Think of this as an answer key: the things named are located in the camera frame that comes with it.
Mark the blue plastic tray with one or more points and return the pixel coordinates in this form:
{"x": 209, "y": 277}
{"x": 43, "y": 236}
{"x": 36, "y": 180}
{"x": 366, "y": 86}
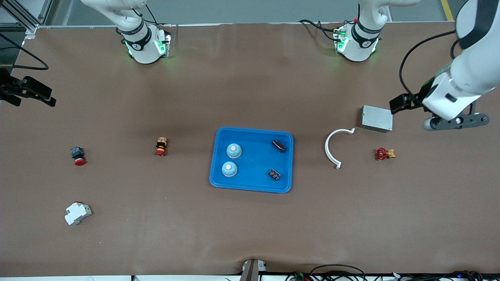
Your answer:
{"x": 254, "y": 173}

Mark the red handwheel brass valve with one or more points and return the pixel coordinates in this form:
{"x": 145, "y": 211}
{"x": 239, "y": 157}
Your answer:
{"x": 381, "y": 153}

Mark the brown table mat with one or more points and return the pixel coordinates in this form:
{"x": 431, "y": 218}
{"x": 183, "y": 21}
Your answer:
{"x": 250, "y": 234}

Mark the red emergency stop button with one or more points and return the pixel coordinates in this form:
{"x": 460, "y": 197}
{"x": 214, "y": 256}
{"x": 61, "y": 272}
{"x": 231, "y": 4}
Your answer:
{"x": 79, "y": 161}

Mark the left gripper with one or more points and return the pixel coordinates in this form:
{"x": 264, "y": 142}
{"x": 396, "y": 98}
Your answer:
{"x": 416, "y": 98}

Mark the white circuit breaker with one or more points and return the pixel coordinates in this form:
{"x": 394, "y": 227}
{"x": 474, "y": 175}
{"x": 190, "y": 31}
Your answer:
{"x": 77, "y": 214}

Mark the white curved plastic clamp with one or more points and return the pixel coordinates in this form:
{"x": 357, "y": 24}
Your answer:
{"x": 326, "y": 147}

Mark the black blocky capacitor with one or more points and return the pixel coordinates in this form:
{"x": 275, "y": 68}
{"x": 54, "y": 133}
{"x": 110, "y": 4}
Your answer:
{"x": 274, "y": 174}

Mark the grey metal box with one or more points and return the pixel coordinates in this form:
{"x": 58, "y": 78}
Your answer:
{"x": 377, "y": 118}

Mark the orange red push button switch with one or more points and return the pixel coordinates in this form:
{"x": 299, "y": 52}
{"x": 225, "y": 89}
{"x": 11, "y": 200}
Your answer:
{"x": 161, "y": 145}

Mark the grey metal camera post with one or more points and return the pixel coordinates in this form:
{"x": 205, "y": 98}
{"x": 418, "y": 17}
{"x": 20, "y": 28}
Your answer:
{"x": 252, "y": 271}

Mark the light blue dome bell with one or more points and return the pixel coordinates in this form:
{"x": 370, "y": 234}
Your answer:
{"x": 229, "y": 169}
{"x": 234, "y": 150}

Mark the dark brown cylindrical capacitor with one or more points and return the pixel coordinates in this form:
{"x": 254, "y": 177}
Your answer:
{"x": 279, "y": 145}

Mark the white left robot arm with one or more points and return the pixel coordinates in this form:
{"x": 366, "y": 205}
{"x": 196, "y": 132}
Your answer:
{"x": 361, "y": 47}

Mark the aluminium frame profile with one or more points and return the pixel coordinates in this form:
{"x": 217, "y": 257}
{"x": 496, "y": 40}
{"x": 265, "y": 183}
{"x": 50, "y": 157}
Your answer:
{"x": 32, "y": 28}

